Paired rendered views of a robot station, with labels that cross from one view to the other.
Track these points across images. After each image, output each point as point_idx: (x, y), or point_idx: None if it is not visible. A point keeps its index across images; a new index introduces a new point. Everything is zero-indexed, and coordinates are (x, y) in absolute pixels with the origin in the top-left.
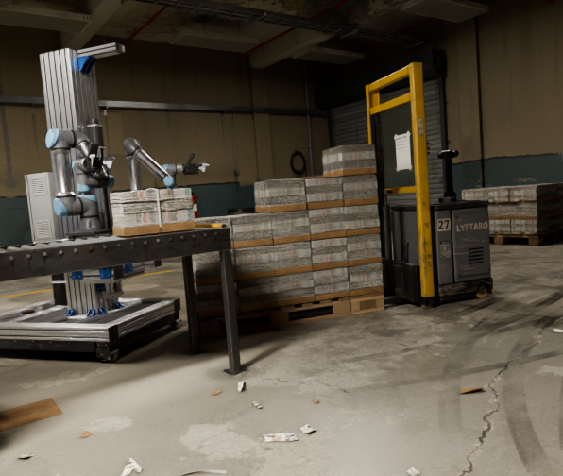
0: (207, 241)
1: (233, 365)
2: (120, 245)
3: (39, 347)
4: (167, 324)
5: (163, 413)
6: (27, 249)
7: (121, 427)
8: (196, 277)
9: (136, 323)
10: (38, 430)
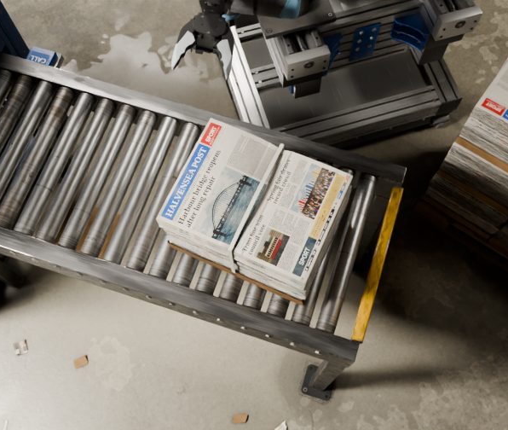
0: (297, 347)
1: (312, 386)
2: (127, 291)
3: (218, 55)
4: (406, 129)
5: (162, 401)
6: None
7: (112, 384)
8: (441, 166)
9: (324, 142)
10: (67, 296)
